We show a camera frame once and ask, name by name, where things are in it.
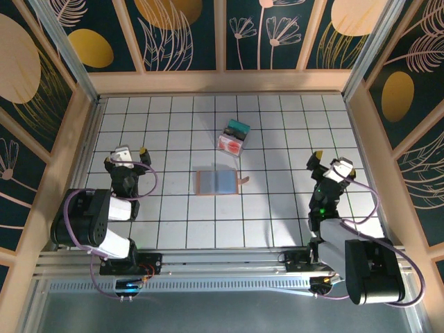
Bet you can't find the brown leather card holder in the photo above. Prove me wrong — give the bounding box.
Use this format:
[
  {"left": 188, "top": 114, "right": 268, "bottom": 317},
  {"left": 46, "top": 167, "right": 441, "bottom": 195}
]
[{"left": 195, "top": 169, "right": 250, "bottom": 197}]

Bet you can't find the grey metal plate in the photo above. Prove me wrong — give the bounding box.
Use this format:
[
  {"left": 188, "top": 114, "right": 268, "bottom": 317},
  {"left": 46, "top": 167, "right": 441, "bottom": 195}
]
[{"left": 34, "top": 291, "right": 417, "bottom": 333}]

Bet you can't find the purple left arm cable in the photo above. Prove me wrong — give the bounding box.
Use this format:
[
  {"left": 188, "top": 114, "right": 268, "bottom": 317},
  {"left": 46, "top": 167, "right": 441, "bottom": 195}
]
[{"left": 64, "top": 161, "right": 160, "bottom": 301}]

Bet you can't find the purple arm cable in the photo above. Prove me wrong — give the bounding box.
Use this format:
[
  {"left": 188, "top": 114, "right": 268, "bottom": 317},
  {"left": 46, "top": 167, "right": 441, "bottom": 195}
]
[
  {"left": 64, "top": 161, "right": 160, "bottom": 301},
  {"left": 311, "top": 178, "right": 426, "bottom": 308}
]

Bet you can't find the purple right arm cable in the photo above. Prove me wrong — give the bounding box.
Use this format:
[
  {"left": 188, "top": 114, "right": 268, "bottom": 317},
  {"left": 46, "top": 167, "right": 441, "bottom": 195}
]
[{"left": 311, "top": 178, "right": 426, "bottom": 308}]

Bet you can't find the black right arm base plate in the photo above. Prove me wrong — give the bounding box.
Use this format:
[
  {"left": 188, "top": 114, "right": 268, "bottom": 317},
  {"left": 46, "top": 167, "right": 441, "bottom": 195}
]
[{"left": 282, "top": 250, "right": 348, "bottom": 275}]

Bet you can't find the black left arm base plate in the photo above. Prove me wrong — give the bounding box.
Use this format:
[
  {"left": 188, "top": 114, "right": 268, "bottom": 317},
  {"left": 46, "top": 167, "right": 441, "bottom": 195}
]
[{"left": 99, "top": 252, "right": 164, "bottom": 277}]

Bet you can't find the aluminium corner post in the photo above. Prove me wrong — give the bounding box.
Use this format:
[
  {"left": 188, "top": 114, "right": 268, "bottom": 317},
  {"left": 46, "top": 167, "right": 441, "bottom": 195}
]
[
  {"left": 341, "top": 0, "right": 407, "bottom": 101},
  {"left": 29, "top": 0, "right": 103, "bottom": 105}
]

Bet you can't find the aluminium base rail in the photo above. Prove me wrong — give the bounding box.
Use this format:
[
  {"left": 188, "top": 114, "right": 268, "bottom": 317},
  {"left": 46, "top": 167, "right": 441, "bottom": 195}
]
[{"left": 34, "top": 246, "right": 412, "bottom": 278}]

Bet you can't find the slotted grey cable duct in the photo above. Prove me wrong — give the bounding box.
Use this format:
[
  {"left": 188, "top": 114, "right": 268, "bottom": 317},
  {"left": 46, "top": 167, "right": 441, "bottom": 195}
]
[{"left": 48, "top": 279, "right": 313, "bottom": 293}]

